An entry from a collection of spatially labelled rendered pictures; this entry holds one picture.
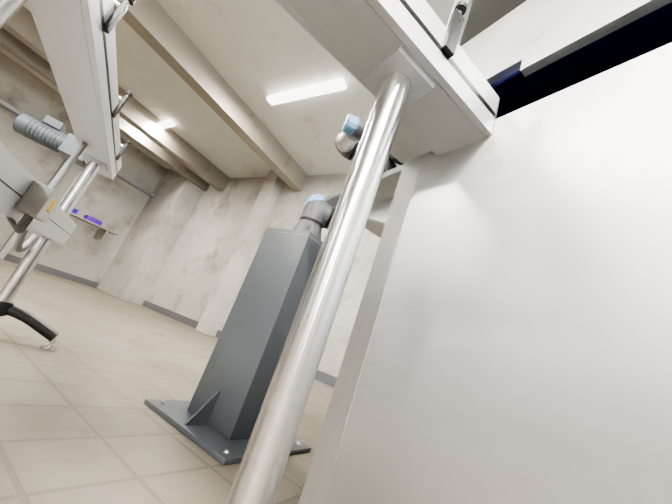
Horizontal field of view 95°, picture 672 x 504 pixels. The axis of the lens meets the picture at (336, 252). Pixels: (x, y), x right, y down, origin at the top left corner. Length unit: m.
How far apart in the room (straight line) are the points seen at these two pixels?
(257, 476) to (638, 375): 0.39
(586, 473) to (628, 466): 0.03
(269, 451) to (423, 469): 0.21
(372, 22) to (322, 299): 0.42
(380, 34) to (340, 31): 0.07
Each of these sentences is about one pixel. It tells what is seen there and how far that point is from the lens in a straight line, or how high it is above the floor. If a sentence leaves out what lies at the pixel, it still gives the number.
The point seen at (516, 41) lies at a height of 1.08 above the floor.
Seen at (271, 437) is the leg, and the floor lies 0.27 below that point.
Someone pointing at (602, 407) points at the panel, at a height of 0.41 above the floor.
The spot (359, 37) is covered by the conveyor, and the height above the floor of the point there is 0.84.
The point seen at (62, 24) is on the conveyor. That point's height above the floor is 0.84.
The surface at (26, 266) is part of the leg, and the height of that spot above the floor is 0.30.
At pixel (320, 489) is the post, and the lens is 0.66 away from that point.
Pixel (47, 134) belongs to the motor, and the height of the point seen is 0.87.
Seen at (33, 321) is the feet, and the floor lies 0.10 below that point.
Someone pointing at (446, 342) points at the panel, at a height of 0.45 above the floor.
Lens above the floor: 0.38
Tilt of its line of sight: 17 degrees up
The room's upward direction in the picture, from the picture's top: 19 degrees clockwise
